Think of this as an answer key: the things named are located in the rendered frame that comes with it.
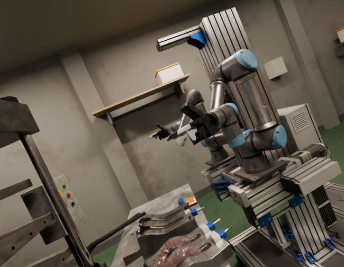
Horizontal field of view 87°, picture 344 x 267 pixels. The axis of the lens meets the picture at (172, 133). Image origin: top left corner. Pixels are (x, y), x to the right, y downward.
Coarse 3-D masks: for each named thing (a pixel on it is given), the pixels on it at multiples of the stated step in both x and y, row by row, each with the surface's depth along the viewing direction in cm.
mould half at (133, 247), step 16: (176, 208) 137; (144, 224) 124; (160, 224) 123; (176, 224) 116; (192, 224) 113; (128, 240) 128; (144, 240) 112; (160, 240) 112; (128, 256) 111; (144, 256) 112
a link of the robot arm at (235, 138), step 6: (228, 126) 76; (234, 126) 76; (216, 132) 84; (222, 132) 80; (228, 132) 77; (234, 132) 76; (240, 132) 77; (216, 138) 83; (222, 138) 80; (228, 138) 78; (234, 138) 77; (240, 138) 77; (222, 144) 84; (228, 144) 80; (234, 144) 77; (240, 144) 77
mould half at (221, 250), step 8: (192, 232) 107; (200, 232) 104; (208, 232) 101; (200, 240) 97; (208, 240) 95; (224, 240) 90; (160, 248) 100; (176, 248) 92; (208, 248) 89; (216, 248) 87; (224, 248) 85; (152, 256) 98; (168, 256) 91; (192, 256) 84; (200, 256) 84; (208, 256) 84; (216, 256) 83; (224, 256) 85; (136, 264) 92; (184, 264) 80; (192, 264) 79; (200, 264) 80; (208, 264) 82; (216, 264) 83
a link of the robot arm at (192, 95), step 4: (188, 92) 156; (192, 92) 152; (196, 92) 153; (188, 96) 152; (192, 96) 151; (196, 96) 152; (200, 96) 156; (188, 100) 151; (192, 100) 150; (196, 100) 152; (184, 116) 155; (180, 120) 159; (184, 120) 155; (188, 120) 156; (180, 124) 157; (184, 124) 156; (184, 132) 159
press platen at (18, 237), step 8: (48, 216) 111; (24, 224) 114; (32, 224) 103; (40, 224) 103; (8, 232) 111; (16, 232) 101; (24, 232) 93; (32, 232) 96; (0, 240) 100; (8, 240) 91; (16, 240) 87; (24, 240) 90; (0, 248) 83; (8, 248) 82; (16, 248) 85; (0, 256) 77; (8, 256) 80; (0, 264) 76
